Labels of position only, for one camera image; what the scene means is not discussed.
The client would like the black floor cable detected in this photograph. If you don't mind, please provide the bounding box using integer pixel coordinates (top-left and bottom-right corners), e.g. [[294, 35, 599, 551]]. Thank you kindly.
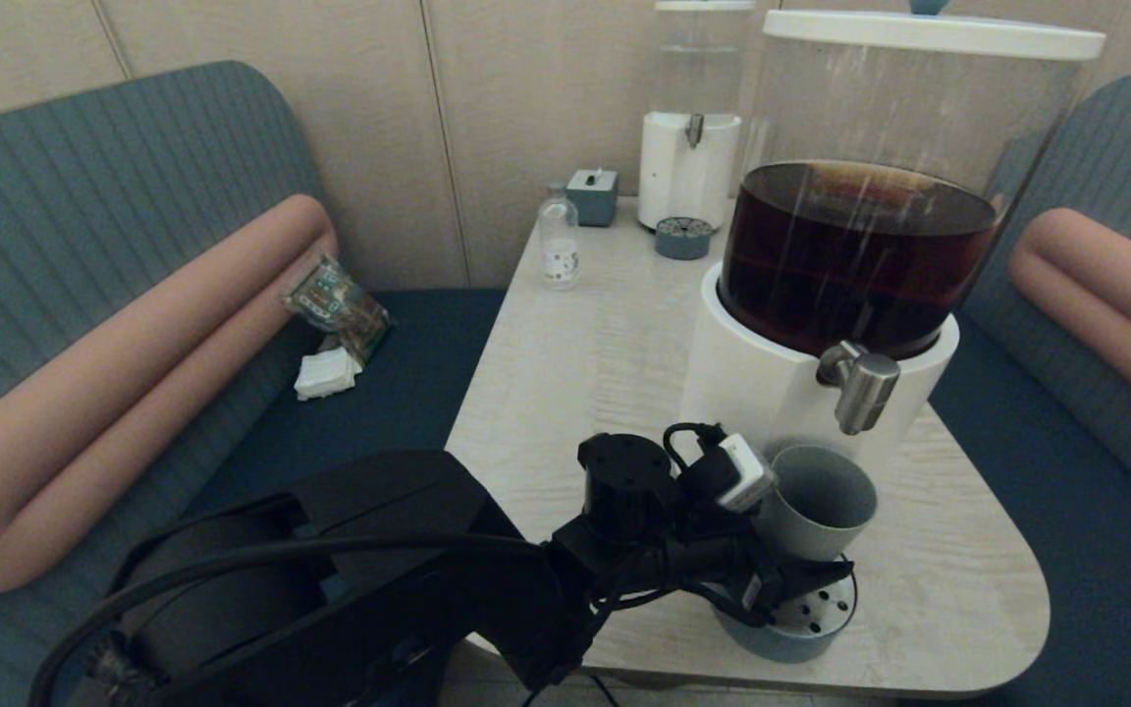
[[524, 672, 618, 707]]

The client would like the large white tea dispenser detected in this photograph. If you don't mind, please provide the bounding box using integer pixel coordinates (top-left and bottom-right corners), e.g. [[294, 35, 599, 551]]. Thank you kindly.
[[678, 0, 1106, 472]]

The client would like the small blue-grey drip tray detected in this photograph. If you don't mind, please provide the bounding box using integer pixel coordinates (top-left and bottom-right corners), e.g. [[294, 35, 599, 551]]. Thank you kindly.
[[655, 216, 715, 261]]

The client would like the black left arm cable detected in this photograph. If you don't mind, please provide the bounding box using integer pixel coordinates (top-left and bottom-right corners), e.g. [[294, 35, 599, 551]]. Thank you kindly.
[[30, 422, 758, 707]]

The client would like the transparent snack packet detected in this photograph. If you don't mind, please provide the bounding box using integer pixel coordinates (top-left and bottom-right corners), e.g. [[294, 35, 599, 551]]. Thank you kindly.
[[281, 253, 392, 362]]

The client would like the large blue-grey drip tray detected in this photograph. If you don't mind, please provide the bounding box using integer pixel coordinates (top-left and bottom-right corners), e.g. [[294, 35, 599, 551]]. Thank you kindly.
[[713, 555, 859, 664]]

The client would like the silver dispenser tap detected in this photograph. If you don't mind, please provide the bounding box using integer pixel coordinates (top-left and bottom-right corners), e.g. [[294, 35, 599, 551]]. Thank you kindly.
[[816, 340, 901, 436]]

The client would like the teal upholstered bench sofa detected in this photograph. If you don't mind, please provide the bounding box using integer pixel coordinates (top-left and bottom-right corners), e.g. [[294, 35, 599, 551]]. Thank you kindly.
[[919, 74, 1131, 707], [0, 61, 510, 707]]

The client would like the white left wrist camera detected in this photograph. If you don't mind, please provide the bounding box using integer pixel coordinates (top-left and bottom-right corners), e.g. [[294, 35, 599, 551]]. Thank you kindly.
[[716, 433, 776, 514]]

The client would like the pink bolster cushion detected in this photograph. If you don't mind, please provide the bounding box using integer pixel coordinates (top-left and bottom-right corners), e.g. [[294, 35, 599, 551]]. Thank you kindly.
[[0, 194, 339, 595], [1007, 208, 1131, 435]]

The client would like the small white water dispenser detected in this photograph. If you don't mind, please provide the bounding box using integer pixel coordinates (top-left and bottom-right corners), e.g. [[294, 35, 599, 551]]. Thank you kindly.
[[638, 0, 758, 234]]

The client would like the blue-grey tissue box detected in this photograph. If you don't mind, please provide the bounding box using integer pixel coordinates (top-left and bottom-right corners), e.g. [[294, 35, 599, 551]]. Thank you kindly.
[[565, 169, 619, 229]]

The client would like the grey plastic cup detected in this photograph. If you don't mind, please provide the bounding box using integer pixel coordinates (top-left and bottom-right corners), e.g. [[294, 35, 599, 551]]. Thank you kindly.
[[755, 445, 879, 564]]

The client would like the clear plastic bottle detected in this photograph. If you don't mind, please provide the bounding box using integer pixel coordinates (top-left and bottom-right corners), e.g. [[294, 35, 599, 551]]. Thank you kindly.
[[538, 185, 581, 291]]

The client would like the white folded napkin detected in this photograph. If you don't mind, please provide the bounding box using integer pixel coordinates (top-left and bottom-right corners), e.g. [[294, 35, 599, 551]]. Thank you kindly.
[[294, 346, 363, 402]]

